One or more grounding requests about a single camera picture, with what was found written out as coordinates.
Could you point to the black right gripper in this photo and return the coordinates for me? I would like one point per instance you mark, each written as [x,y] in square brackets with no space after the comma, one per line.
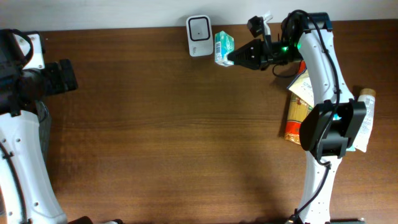
[257,53]

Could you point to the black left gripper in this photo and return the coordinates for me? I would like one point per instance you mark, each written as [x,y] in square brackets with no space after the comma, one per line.
[57,70]

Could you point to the teal tissue pack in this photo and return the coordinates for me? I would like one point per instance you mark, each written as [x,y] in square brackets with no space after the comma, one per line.
[224,44]

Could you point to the cream yellow snack bag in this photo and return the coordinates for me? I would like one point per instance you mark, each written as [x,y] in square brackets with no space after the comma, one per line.
[301,86]

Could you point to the orange spaghetti packet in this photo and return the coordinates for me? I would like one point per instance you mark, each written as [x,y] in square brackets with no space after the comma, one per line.
[298,111]

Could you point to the white cream tube gold cap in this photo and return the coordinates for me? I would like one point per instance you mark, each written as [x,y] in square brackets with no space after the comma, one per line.
[361,141]

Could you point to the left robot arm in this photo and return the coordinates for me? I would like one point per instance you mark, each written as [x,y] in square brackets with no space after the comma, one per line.
[25,185]

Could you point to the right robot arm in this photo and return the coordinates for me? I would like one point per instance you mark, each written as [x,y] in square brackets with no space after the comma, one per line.
[334,122]

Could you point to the white barcode scanner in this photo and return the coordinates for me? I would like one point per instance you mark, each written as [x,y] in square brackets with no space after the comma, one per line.
[199,35]

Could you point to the grey plastic mesh basket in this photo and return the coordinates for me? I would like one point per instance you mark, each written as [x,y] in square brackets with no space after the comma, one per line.
[45,121]

